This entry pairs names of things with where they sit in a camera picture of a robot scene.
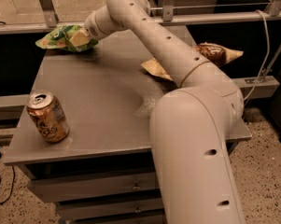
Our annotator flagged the metal guard rail frame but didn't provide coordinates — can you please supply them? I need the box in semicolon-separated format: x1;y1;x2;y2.
0;0;281;35

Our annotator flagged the brown and cream chip bag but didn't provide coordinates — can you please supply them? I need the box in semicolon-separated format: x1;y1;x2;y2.
141;42;244;81

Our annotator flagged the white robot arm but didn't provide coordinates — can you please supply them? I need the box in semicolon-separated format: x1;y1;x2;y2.
84;0;246;224

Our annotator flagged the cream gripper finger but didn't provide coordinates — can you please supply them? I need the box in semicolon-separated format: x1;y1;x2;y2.
69;30;90;48

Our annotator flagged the white cable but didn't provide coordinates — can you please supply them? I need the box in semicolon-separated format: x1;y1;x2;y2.
243;9;271;102

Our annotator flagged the grey drawer cabinet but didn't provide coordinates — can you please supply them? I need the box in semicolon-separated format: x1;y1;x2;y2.
4;25;252;224

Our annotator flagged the orange soda can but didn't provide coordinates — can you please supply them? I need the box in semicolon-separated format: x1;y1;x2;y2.
26;91;69;143

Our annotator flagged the green rice chip bag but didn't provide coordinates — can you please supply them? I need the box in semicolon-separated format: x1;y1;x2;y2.
35;24;98;53

